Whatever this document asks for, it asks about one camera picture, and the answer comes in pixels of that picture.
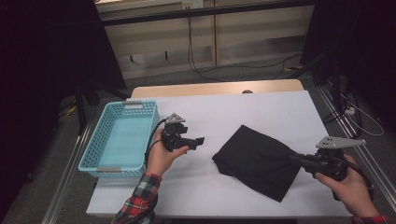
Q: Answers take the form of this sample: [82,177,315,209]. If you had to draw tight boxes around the right hand-held gripper black cable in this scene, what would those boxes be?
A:
[331,155,375,202]

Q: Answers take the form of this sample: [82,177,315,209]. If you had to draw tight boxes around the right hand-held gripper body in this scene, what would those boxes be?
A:
[303,135,367,182]

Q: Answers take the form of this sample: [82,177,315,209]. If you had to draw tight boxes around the beige wooden cabinet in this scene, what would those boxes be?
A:
[95,0,316,80]

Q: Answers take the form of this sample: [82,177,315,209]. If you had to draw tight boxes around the person's left hand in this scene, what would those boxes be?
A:
[145,129,190,178]

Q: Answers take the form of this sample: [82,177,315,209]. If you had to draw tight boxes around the light blue plastic basket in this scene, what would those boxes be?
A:
[78,100,161,179]

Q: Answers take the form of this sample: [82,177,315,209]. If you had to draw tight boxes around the tall black stand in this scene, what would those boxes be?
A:
[288,49,344,115]

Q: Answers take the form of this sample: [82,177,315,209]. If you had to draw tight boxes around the short black stand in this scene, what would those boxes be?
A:
[74,81,132,136]

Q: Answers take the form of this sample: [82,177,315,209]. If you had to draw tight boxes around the black pants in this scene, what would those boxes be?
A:
[211,124,303,203]

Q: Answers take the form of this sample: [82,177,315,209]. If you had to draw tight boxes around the white wall socket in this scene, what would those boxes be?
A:
[181,0,205,9]

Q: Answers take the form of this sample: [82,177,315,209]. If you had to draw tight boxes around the left hand-held gripper black cable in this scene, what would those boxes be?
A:
[143,118,169,175]

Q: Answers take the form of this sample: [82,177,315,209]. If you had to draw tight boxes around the black floor cable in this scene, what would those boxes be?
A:
[321,106,364,147]

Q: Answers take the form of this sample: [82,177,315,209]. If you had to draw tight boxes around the wide black curtain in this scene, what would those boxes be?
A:
[0,0,127,218]

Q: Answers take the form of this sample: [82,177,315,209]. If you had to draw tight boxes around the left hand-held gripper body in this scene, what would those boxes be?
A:
[161,112,190,153]

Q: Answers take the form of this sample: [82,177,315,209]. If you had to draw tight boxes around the person's right hand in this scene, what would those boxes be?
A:
[315,154,379,217]

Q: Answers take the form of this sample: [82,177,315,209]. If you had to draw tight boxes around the thin white cable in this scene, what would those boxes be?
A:
[340,92,385,137]

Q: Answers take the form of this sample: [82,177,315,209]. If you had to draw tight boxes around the long black hanging cable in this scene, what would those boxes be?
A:
[186,15,304,83]

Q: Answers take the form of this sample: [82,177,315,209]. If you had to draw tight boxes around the narrow black curtain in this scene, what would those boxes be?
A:
[300,0,396,125]

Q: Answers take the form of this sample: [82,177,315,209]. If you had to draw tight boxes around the hand-held gripper black cable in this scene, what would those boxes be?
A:
[331,155,375,202]
[143,118,169,175]

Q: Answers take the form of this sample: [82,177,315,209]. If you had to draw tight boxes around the aluminium floor rail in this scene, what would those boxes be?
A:
[41,124,92,224]
[317,85,396,203]

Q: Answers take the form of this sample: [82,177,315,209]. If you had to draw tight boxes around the black metal crossbar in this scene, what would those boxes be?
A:
[101,0,316,27]

